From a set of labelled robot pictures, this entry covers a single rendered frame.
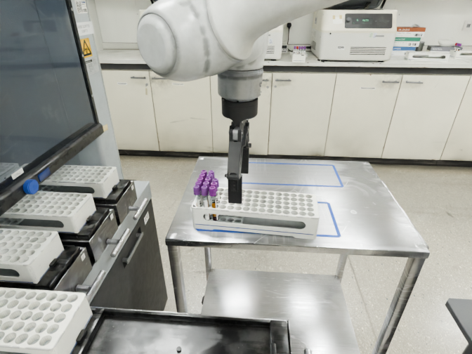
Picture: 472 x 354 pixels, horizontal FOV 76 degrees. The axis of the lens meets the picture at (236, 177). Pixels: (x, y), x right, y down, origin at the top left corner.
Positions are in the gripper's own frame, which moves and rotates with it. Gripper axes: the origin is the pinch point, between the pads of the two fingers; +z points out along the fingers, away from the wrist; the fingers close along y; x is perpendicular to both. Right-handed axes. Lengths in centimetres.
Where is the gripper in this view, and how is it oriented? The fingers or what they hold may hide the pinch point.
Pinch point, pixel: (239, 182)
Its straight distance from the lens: 71.9
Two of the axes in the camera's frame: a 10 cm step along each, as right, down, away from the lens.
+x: -9.9, -0.7, 1.2
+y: 1.4, -4.9, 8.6
